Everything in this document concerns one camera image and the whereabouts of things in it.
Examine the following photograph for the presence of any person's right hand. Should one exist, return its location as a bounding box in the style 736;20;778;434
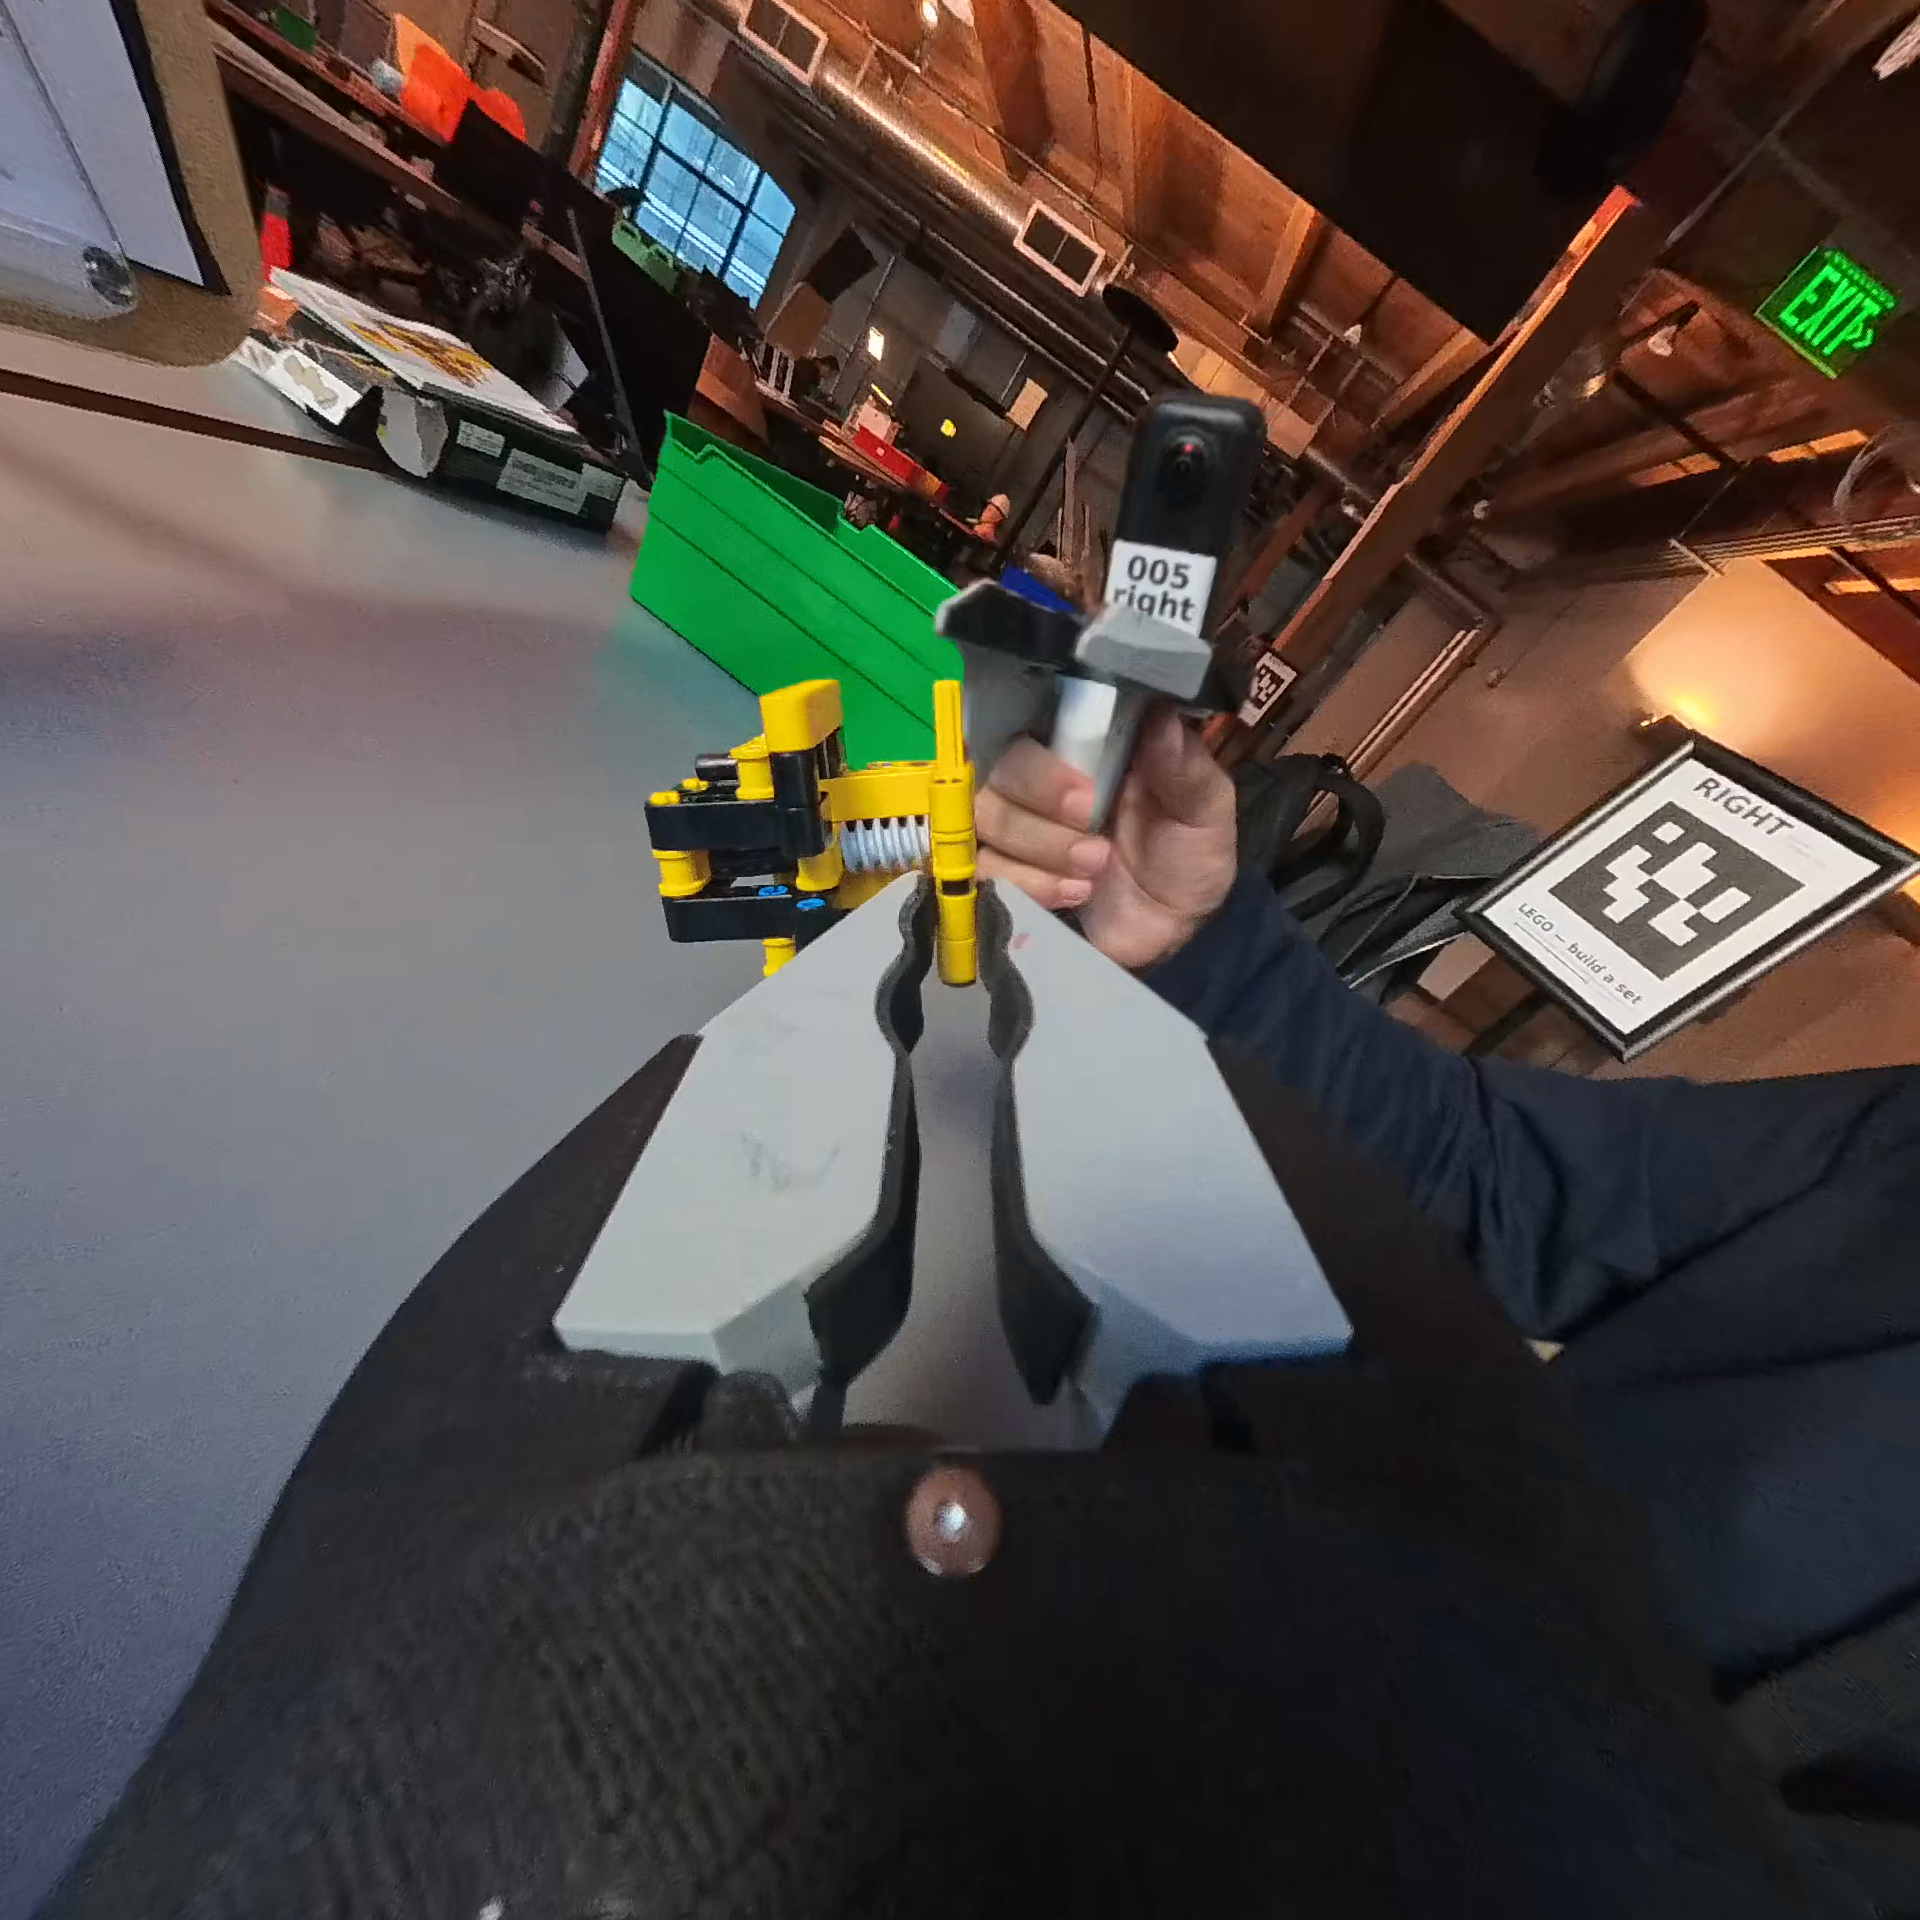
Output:
973;718;1242;971

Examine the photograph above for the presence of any orange crate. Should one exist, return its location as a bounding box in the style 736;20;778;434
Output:
393;40;530;148

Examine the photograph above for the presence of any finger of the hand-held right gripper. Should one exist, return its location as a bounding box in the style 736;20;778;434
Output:
1077;606;1217;706
958;643;1064;783

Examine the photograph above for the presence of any yellow and black lego model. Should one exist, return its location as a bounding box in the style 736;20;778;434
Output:
646;678;995;989

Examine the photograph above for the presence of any black backpack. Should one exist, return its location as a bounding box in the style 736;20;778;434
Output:
1231;749;1539;992

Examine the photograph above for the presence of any white printed lego box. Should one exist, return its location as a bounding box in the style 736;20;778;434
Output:
231;268;634;535

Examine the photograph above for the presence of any person's right forearm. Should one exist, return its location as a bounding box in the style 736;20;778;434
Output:
1136;871;1920;1352

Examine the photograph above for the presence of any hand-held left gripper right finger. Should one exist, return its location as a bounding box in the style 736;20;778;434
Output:
978;877;1355;1427

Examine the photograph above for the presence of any instruction sheet board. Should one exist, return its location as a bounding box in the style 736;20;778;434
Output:
0;0;270;367

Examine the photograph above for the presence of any framed marker sign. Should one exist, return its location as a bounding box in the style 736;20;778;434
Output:
1459;732;1920;1064

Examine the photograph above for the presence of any green plastic bin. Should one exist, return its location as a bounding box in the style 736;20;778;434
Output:
626;412;965;758

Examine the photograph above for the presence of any person's torso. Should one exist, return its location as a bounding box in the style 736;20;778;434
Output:
1530;1327;1920;1920

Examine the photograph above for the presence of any large paned window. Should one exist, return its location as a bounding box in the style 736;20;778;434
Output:
590;58;801;308

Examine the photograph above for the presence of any green exit sign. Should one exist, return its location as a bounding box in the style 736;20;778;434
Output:
1752;243;1904;380

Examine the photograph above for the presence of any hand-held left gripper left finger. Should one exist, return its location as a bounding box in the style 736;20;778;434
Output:
557;874;923;1397

